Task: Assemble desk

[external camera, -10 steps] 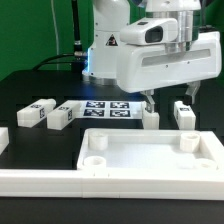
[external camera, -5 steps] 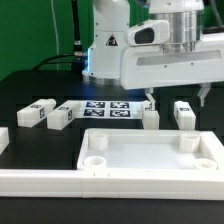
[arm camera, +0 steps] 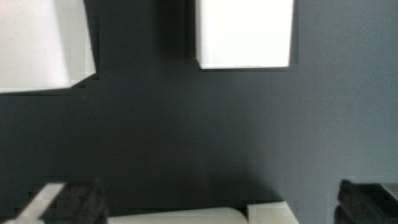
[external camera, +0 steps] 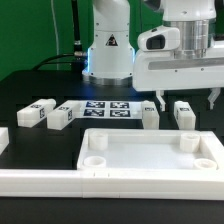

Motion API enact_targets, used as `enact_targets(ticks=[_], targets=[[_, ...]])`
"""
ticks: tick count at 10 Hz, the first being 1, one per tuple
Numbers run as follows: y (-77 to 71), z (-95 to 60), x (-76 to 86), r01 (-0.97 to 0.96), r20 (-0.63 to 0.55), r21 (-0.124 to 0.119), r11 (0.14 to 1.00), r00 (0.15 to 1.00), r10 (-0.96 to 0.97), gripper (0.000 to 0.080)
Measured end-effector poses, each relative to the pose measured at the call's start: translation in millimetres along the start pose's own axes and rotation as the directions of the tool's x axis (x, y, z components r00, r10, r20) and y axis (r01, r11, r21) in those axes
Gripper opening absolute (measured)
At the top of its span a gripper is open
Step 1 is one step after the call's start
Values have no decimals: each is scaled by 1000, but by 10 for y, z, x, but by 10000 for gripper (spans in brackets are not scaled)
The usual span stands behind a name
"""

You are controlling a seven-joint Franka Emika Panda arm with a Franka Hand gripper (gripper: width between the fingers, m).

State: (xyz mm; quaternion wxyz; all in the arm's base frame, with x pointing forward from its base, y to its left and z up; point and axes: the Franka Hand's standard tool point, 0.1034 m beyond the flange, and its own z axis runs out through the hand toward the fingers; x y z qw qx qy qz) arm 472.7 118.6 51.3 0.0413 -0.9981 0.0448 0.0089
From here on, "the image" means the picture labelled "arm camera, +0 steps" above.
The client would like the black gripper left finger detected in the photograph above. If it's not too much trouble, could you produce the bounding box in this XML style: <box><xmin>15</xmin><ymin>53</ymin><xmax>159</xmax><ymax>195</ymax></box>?
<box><xmin>38</xmin><ymin>180</ymin><xmax>108</xmax><ymax>224</ymax></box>

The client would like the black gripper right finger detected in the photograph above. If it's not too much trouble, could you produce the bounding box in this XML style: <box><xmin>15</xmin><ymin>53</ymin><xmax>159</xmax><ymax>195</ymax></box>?
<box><xmin>333</xmin><ymin>180</ymin><xmax>398</xmax><ymax>224</ymax></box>

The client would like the white desk leg with tag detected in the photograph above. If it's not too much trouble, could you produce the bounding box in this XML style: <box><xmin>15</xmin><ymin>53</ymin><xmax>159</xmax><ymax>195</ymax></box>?
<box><xmin>195</xmin><ymin>0</ymin><xmax>294</xmax><ymax>69</ymax></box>

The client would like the white desk leg block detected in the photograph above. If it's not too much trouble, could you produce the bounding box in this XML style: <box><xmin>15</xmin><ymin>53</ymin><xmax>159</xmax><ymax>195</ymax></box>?
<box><xmin>0</xmin><ymin>0</ymin><xmax>95</xmax><ymax>93</ymax></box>

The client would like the white right fence bar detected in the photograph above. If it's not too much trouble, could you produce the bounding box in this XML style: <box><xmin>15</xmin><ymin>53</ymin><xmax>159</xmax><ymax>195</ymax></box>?
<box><xmin>108</xmin><ymin>202</ymin><xmax>298</xmax><ymax>224</ymax></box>

